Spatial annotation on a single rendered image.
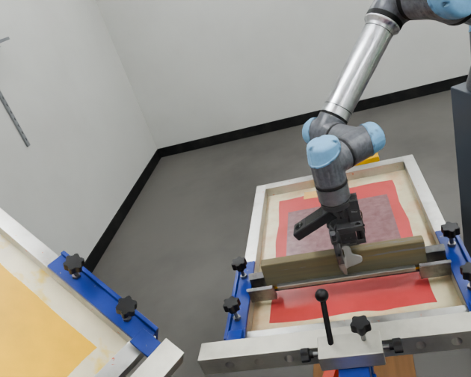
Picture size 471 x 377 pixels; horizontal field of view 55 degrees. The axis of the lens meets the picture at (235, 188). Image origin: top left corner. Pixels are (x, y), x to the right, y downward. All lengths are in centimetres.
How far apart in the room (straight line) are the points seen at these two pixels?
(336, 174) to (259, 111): 394
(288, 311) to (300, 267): 13
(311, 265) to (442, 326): 34
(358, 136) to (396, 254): 31
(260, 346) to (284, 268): 23
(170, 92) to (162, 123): 38
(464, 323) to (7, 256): 103
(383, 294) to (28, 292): 86
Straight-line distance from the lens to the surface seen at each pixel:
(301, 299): 127
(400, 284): 126
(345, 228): 110
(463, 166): 181
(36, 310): 114
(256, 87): 485
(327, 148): 100
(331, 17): 469
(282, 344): 105
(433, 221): 140
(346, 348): 97
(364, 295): 124
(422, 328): 104
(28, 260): 122
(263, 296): 125
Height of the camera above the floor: 180
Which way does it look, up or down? 27 degrees down
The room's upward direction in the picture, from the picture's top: 19 degrees counter-clockwise
